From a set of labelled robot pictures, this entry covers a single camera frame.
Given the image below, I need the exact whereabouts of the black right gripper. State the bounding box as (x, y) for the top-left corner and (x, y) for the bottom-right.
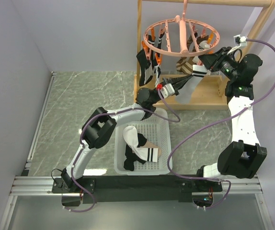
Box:
(197, 47), (239, 81)

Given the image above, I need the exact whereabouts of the white sock with black stripes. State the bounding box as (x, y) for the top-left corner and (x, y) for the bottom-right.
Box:
(175, 65), (208, 104)

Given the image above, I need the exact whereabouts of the pink round clip hanger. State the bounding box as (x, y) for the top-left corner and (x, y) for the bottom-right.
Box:
(137, 0), (220, 64)

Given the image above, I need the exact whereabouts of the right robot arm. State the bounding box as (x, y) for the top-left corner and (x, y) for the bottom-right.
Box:
(194, 47), (267, 191)

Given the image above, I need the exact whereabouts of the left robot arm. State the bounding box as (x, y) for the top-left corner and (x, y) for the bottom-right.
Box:
(61, 74), (193, 193)

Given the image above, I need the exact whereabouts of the wooden hanger rack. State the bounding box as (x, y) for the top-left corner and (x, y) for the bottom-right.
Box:
(137, 0), (275, 110)

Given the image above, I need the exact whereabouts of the hanging brown striped sock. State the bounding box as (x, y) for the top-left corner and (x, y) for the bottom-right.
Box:
(176, 35), (209, 74)

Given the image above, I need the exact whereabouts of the hanging black white striped sock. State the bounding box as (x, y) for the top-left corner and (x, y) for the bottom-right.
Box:
(150, 30), (165, 87)

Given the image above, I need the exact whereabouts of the white plastic laundry basket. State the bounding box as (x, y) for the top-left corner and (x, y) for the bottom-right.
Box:
(114, 115), (172, 175)

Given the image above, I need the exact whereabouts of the beige sock in basket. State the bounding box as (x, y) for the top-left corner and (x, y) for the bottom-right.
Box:
(142, 141), (162, 159)

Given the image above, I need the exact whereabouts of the black sock in basket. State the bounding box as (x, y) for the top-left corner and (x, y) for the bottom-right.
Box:
(124, 133), (147, 171)

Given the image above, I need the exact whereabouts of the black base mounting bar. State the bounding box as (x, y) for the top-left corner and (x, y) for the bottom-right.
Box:
(51, 174), (223, 204)

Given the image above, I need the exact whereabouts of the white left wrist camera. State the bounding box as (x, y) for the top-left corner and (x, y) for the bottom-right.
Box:
(157, 83), (176, 99)

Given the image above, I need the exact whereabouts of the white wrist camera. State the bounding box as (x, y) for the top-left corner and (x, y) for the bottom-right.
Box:
(228, 34), (247, 55)
(157, 83), (176, 99)

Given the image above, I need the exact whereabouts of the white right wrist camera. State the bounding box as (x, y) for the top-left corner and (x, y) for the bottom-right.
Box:
(228, 34), (247, 55)

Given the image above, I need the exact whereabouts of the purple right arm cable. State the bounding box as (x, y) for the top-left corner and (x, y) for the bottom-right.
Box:
(167, 39), (275, 210)

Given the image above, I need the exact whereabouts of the aluminium rail frame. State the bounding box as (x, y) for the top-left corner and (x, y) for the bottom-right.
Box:
(0, 175), (274, 230)

